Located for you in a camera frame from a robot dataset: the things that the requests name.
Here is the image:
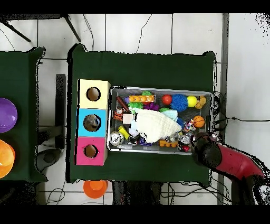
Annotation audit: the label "cream knitted cloth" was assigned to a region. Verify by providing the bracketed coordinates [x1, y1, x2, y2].
[131, 107, 182, 144]

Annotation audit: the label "mint knitted cloth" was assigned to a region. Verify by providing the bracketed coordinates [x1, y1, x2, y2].
[163, 109, 179, 122]

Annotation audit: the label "silver mesh bin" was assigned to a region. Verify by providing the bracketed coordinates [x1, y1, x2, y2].
[106, 85, 214, 156]

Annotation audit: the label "wooden box with three holes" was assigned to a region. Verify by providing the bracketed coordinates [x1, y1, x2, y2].
[74, 79, 112, 166]

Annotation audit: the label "plain wooden cube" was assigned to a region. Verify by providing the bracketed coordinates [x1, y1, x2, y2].
[122, 113, 133, 125]

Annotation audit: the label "orange toy building block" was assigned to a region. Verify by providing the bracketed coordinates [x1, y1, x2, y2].
[128, 95, 156, 104]

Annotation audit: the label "tiger striped plush toy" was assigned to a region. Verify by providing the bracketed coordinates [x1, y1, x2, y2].
[113, 107, 124, 122]

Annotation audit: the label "dark green table cloth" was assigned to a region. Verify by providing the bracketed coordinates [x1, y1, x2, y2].
[66, 43, 217, 186]
[0, 46, 48, 182]

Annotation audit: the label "blue spiky rubber ball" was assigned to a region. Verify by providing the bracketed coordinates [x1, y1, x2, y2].
[170, 94, 189, 113]

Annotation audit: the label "yellow smooth ball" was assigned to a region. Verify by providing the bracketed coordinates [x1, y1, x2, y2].
[186, 95, 198, 108]

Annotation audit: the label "crushed red drink can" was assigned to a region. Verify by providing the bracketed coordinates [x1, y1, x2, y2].
[178, 135, 192, 153]

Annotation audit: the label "orange toy basketball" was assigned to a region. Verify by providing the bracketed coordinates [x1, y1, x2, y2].
[192, 115, 206, 128]

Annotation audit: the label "orange plastic cup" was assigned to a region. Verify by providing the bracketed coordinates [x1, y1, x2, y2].
[83, 180, 109, 199]

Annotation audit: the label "purple plastic plate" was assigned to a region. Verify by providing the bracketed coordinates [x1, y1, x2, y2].
[0, 97, 18, 133]

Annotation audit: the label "orange plastic bowl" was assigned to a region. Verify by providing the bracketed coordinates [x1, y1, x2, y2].
[0, 139, 16, 179]

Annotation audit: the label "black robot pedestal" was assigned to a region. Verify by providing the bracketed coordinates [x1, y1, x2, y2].
[111, 180, 163, 206]

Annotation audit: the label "black metal frame legs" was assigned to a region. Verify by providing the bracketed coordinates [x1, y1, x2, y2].
[0, 13, 82, 43]

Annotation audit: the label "black cable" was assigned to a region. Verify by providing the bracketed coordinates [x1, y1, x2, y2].
[213, 116, 270, 125]

